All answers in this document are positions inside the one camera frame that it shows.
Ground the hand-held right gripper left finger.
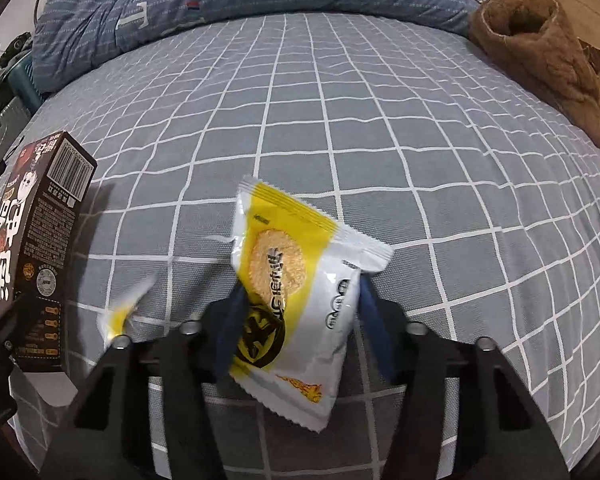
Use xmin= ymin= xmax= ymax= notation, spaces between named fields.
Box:
xmin=37 ymin=285 xmax=251 ymax=480

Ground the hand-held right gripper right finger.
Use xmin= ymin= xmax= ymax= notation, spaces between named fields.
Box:
xmin=357 ymin=275 xmax=571 ymax=480

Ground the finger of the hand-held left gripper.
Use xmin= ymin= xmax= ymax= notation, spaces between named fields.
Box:
xmin=0 ymin=304 xmax=23 ymax=363

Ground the yellow and white snack packet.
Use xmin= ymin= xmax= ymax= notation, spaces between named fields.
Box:
xmin=228 ymin=175 xmax=395 ymax=433

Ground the dark brown snack box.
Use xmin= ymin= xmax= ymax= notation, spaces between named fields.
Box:
xmin=0 ymin=131 xmax=98 ymax=373

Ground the torn yellow wrapper piece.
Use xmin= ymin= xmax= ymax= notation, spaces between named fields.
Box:
xmin=96 ymin=275 xmax=156 ymax=346

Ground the grey suitcase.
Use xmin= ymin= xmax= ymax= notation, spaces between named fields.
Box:
xmin=0 ymin=92 xmax=33 ymax=186

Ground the teal plastic crate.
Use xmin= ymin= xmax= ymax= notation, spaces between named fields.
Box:
xmin=7 ymin=52 xmax=43 ymax=111

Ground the brown fleece garment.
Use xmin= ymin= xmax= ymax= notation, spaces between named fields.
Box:
xmin=467 ymin=0 xmax=600 ymax=166

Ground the dark patterned cloth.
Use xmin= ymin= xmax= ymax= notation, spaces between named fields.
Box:
xmin=582 ymin=40 xmax=600 ymax=73

